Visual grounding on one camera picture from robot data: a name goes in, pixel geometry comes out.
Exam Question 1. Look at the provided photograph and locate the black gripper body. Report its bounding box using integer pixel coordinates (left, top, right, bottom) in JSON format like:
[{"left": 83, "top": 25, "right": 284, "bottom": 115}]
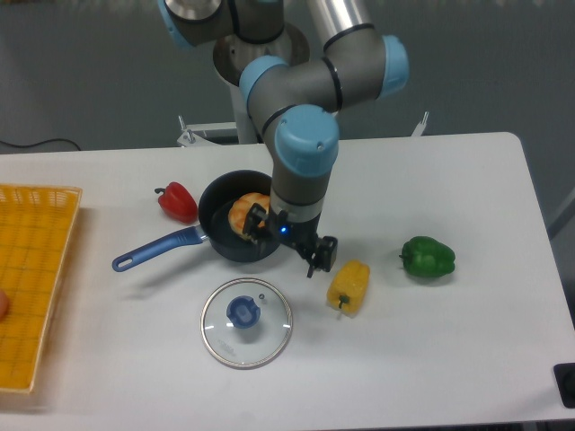
[{"left": 265, "top": 209, "right": 321, "bottom": 251}]

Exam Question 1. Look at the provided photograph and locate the green bell pepper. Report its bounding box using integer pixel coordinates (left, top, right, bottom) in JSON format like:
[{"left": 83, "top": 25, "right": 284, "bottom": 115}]
[{"left": 399, "top": 236, "right": 456, "bottom": 278}]

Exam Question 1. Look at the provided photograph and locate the orange bread roll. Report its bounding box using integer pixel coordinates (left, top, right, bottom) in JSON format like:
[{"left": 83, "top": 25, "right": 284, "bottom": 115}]
[{"left": 228, "top": 192, "right": 270, "bottom": 241}]

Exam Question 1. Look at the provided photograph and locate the yellow woven basket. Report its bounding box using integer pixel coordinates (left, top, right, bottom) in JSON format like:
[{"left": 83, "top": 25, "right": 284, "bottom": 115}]
[{"left": 1, "top": 184, "right": 83, "bottom": 394}]

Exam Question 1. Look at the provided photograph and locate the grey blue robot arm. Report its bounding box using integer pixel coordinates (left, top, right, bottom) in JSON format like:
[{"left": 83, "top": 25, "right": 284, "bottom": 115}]
[{"left": 146, "top": 1, "right": 410, "bottom": 271}]

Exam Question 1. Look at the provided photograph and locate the black object at table edge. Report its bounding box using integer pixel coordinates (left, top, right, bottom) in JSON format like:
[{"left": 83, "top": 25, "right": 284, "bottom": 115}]
[{"left": 553, "top": 363, "right": 575, "bottom": 409}]

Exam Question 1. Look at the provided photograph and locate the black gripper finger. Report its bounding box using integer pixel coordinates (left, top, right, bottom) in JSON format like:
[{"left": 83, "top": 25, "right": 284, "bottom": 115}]
[
  {"left": 296, "top": 234, "right": 338, "bottom": 277},
  {"left": 243, "top": 203, "right": 270, "bottom": 243}
]

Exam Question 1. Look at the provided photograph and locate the red bell pepper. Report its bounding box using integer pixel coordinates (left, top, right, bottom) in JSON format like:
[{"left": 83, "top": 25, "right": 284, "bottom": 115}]
[{"left": 155, "top": 181, "right": 199, "bottom": 224}]

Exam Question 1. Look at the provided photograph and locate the yellow bell pepper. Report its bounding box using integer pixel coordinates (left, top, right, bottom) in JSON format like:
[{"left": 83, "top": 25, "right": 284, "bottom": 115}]
[{"left": 326, "top": 259, "right": 370, "bottom": 316}]

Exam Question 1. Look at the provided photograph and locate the glass pot lid blue knob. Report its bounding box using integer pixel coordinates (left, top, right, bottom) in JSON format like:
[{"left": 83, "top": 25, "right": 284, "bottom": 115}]
[{"left": 199, "top": 277, "right": 295, "bottom": 370}]

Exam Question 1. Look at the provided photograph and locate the dark pot blue handle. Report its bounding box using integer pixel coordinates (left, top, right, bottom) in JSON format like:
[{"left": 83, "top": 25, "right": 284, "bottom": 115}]
[{"left": 111, "top": 170, "right": 279, "bottom": 272}]

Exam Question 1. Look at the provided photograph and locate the grey table leg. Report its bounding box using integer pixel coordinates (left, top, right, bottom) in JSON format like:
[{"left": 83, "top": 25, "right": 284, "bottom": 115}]
[{"left": 546, "top": 189, "right": 575, "bottom": 241}]

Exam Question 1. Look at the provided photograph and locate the black cable on floor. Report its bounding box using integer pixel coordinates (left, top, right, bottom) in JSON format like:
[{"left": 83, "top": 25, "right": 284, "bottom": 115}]
[{"left": 0, "top": 137, "right": 83, "bottom": 152}]

